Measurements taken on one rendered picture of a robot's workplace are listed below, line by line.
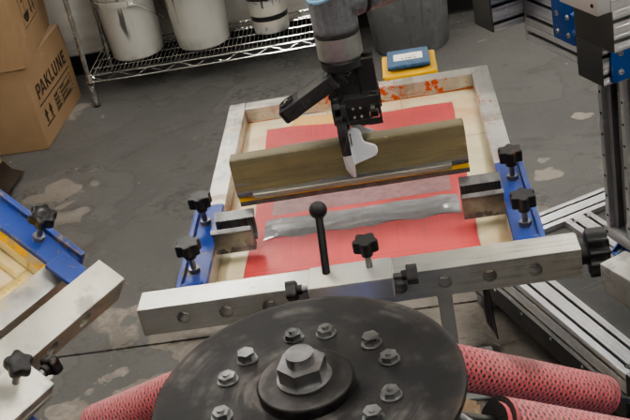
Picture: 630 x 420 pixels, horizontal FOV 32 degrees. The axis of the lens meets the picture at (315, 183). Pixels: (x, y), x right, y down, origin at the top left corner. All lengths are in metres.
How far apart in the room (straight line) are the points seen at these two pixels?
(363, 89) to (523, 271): 0.40
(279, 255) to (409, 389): 0.95
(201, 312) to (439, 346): 0.72
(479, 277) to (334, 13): 0.47
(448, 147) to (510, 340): 1.43
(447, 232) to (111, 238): 2.45
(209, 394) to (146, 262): 2.91
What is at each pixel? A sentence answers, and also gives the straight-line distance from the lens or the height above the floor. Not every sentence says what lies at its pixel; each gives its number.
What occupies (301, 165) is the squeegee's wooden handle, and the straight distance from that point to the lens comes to 1.87.
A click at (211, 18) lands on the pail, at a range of 5.30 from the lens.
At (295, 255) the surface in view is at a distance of 1.91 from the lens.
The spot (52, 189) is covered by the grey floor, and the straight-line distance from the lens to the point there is 4.72.
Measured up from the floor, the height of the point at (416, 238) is 0.96.
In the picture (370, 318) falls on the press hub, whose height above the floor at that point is 1.31.
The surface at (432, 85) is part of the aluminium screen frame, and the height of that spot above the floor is 0.98.
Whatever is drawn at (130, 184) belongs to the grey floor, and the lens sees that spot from 4.56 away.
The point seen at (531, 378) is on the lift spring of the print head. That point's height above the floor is 1.15.
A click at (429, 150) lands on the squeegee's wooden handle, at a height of 1.10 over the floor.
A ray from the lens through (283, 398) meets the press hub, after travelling 1.01.
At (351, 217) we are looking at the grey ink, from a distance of 1.98.
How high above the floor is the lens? 1.94
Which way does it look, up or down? 28 degrees down
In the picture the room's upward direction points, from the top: 12 degrees counter-clockwise
